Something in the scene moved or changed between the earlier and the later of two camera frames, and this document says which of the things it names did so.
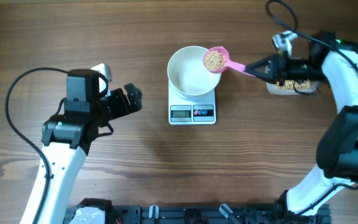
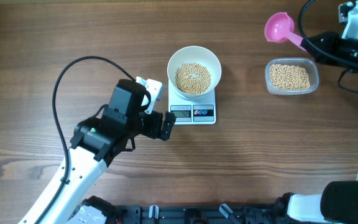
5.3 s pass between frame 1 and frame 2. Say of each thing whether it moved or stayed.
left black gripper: moved
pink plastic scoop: moved
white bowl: stayed
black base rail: stayed
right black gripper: moved
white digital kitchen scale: stayed
